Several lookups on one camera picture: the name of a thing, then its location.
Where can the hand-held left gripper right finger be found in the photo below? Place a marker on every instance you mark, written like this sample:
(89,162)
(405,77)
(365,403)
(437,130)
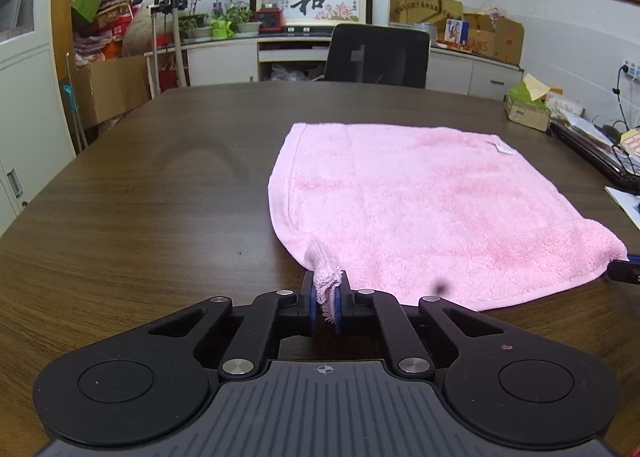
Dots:
(337,304)

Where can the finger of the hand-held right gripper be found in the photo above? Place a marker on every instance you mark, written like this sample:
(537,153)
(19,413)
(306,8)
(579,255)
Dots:
(622,271)

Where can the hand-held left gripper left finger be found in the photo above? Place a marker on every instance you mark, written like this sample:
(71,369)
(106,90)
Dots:
(311,302)

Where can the pink towel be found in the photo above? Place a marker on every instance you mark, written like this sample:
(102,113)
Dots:
(410,217)

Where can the white paper sheet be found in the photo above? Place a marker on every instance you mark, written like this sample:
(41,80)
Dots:
(625,204)

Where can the black laptop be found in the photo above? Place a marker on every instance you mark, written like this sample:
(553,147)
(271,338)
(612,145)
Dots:
(595,149)

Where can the green tissue box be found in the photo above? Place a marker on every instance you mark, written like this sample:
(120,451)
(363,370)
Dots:
(528,104)

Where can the white power strip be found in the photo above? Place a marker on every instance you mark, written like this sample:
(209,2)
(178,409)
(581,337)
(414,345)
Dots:
(631,68)

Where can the white low cabinet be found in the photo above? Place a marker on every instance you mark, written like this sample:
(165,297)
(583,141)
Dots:
(350,62)

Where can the black office chair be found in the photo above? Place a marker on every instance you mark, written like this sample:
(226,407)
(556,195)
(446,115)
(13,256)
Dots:
(378,55)

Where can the brown cardboard box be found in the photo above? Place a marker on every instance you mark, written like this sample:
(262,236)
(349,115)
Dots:
(495,37)

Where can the small potted plant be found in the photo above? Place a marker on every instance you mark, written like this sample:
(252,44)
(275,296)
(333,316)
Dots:
(245,19)

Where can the blue picture box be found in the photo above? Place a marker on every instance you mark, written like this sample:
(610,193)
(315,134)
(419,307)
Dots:
(456,32)

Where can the large cardboard box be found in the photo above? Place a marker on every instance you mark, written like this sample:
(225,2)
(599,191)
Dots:
(112,87)

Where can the framed calligraphy lotus picture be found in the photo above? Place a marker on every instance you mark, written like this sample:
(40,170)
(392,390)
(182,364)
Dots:
(320,2)

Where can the red base blender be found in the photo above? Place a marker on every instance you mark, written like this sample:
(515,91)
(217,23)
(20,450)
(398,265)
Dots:
(270,2)

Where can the gold plaque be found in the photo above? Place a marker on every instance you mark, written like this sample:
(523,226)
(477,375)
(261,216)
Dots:
(425,9)

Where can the pile of bedding and bags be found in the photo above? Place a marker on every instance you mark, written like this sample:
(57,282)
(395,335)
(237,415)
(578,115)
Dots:
(107,22)

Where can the grey metal cabinet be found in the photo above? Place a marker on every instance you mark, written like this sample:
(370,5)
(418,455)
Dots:
(27,67)

